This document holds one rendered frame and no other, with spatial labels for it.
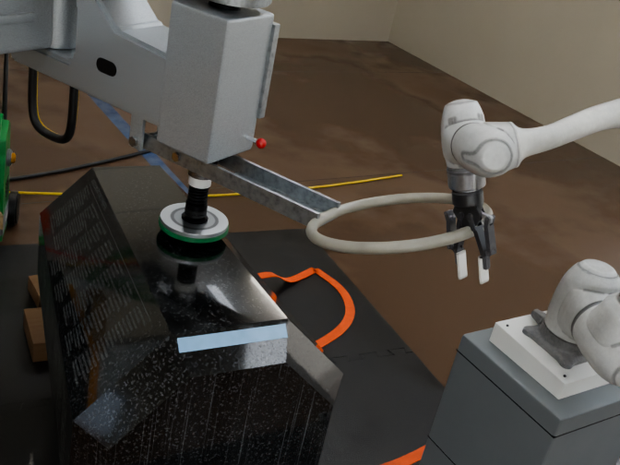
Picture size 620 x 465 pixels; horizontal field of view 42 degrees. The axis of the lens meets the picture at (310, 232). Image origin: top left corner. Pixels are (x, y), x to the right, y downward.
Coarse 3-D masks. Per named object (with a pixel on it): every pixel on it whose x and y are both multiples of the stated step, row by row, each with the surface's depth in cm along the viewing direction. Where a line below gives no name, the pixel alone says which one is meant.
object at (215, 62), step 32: (192, 0) 223; (192, 32) 219; (224, 32) 213; (256, 32) 224; (192, 64) 222; (224, 64) 218; (256, 64) 231; (192, 96) 225; (224, 96) 224; (256, 96) 237; (160, 128) 236; (192, 128) 229; (224, 128) 230
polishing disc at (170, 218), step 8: (168, 208) 257; (176, 208) 258; (184, 208) 259; (208, 208) 262; (168, 216) 252; (176, 216) 253; (208, 216) 257; (216, 216) 258; (224, 216) 259; (168, 224) 247; (176, 224) 248; (184, 224) 249; (192, 224) 250; (208, 224) 252; (216, 224) 253; (224, 224) 254; (176, 232) 246; (184, 232) 245; (192, 232) 246; (200, 232) 247; (208, 232) 248; (216, 232) 249
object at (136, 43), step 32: (96, 0) 237; (128, 0) 245; (96, 32) 240; (128, 32) 236; (160, 32) 243; (32, 64) 259; (64, 64) 251; (96, 64) 243; (128, 64) 236; (160, 64) 230; (96, 96) 249; (128, 96) 240; (160, 96) 233
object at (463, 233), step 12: (348, 204) 232; (360, 204) 233; (372, 204) 234; (384, 204) 235; (396, 204) 236; (324, 216) 224; (336, 216) 229; (312, 228) 211; (468, 228) 195; (312, 240) 206; (324, 240) 201; (336, 240) 198; (408, 240) 191; (420, 240) 191; (432, 240) 191; (444, 240) 191; (456, 240) 193; (348, 252) 196; (360, 252) 194; (372, 252) 192; (384, 252) 191; (396, 252) 191; (408, 252) 191
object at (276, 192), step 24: (144, 144) 248; (192, 168) 240; (216, 168) 235; (240, 168) 244; (264, 168) 240; (240, 192) 233; (264, 192) 228; (288, 192) 237; (312, 192) 232; (288, 216) 226; (312, 216) 221
